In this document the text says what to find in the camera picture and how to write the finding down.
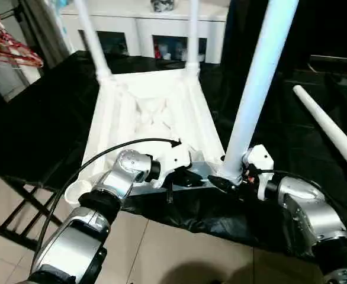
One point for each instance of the white plastic table leg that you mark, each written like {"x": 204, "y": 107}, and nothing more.
{"x": 193, "y": 35}
{"x": 333, "y": 130}
{"x": 93, "y": 41}
{"x": 259, "y": 77}

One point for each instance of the white glass-door cabinet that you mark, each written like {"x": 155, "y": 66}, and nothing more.
{"x": 144, "y": 23}

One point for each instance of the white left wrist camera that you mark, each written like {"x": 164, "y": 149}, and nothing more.
{"x": 173, "y": 160}

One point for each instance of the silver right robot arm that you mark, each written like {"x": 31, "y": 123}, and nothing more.
{"x": 309, "y": 207}

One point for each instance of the small grey cabinet ornament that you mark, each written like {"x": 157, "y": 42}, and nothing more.
{"x": 163, "y": 5}

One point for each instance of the black folding table frame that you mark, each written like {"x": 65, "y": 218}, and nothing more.
{"x": 19, "y": 207}

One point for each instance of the black flat screen television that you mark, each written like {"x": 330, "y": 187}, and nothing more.
{"x": 333, "y": 29}

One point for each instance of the grey curtain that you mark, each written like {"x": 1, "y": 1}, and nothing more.
{"x": 46, "y": 26}

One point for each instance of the white plastic table top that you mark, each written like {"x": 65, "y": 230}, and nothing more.
{"x": 156, "y": 112}

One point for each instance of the black plastic mat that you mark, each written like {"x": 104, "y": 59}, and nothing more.
{"x": 31, "y": 130}

